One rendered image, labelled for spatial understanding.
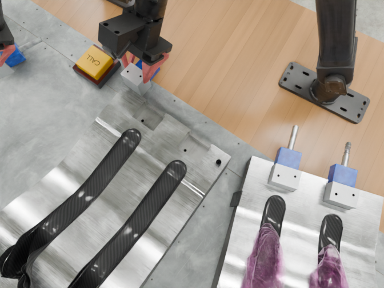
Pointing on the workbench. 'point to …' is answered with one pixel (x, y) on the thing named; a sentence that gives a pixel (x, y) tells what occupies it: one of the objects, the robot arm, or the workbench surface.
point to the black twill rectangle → (236, 199)
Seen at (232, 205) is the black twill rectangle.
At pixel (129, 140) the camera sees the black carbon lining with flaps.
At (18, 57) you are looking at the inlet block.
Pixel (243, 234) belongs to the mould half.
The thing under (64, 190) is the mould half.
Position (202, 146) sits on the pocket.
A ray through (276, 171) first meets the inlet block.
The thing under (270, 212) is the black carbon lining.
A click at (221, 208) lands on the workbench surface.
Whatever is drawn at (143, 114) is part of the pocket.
